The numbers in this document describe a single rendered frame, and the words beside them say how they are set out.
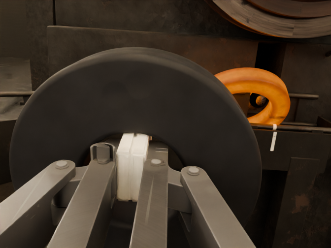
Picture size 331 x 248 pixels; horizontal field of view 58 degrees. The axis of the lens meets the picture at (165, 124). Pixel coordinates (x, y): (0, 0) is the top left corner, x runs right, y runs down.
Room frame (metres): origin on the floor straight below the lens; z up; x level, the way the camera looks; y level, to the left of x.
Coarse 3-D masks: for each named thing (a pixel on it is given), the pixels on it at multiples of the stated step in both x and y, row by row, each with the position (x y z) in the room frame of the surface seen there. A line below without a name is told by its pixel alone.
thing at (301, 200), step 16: (304, 160) 0.55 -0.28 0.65; (288, 176) 0.55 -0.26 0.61; (304, 176) 0.55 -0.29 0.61; (272, 192) 0.61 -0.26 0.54; (288, 192) 0.55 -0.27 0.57; (304, 192) 0.55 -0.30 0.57; (272, 208) 0.59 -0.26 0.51; (288, 208) 0.55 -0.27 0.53; (304, 208) 0.55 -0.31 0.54; (272, 224) 0.57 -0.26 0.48; (288, 224) 0.55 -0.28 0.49; (272, 240) 0.56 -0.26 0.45; (288, 240) 0.55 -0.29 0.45
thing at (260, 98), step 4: (252, 96) 0.68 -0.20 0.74; (256, 96) 0.67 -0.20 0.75; (260, 96) 0.67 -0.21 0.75; (264, 96) 0.67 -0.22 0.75; (252, 100) 0.68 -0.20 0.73; (256, 100) 0.67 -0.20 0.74; (260, 100) 0.67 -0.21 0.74; (264, 100) 0.67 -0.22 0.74; (252, 104) 0.68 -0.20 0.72; (256, 104) 0.67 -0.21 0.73; (260, 104) 0.67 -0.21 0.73; (264, 104) 0.67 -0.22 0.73
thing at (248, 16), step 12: (216, 0) 0.56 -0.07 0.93; (228, 0) 0.56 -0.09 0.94; (240, 0) 0.56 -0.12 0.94; (228, 12) 0.56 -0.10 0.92; (240, 12) 0.56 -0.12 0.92; (252, 12) 0.56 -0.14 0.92; (264, 12) 0.56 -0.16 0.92; (252, 24) 0.56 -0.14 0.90; (264, 24) 0.56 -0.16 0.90; (276, 24) 0.56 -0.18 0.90; (288, 24) 0.56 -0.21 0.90; (300, 24) 0.56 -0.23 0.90; (312, 24) 0.56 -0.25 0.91; (324, 24) 0.56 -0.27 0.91; (288, 36) 0.56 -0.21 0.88; (300, 36) 0.56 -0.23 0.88; (312, 36) 0.56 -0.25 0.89
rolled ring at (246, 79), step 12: (228, 72) 0.53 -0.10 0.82; (240, 72) 0.52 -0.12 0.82; (252, 72) 0.52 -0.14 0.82; (264, 72) 0.52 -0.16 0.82; (228, 84) 0.51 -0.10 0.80; (240, 84) 0.51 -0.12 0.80; (252, 84) 0.51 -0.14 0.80; (264, 84) 0.51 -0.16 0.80; (276, 84) 0.51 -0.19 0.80; (276, 96) 0.52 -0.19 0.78; (288, 96) 0.53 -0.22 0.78; (276, 108) 0.54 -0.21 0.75; (288, 108) 0.54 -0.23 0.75; (252, 120) 0.60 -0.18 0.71; (264, 120) 0.57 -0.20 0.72; (276, 120) 0.56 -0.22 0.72
